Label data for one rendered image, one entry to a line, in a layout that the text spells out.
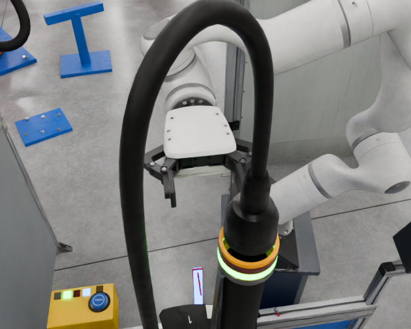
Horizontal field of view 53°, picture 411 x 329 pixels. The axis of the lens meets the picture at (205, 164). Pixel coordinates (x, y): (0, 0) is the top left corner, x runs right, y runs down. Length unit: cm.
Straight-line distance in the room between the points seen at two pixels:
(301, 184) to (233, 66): 127
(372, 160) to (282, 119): 160
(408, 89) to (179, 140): 53
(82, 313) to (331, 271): 165
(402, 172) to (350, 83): 162
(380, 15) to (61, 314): 94
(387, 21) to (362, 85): 203
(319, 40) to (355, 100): 211
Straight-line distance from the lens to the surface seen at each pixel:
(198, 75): 67
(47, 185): 296
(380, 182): 111
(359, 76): 267
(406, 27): 74
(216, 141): 57
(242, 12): 16
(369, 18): 69
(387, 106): 97
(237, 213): 26
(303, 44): 67
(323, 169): 117
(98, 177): 290
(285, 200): 122
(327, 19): 68
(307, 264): 135
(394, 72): 94
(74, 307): 114
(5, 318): 183
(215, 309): 37
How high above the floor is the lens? 205
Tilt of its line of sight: 45 degrees down
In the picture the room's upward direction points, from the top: straight up
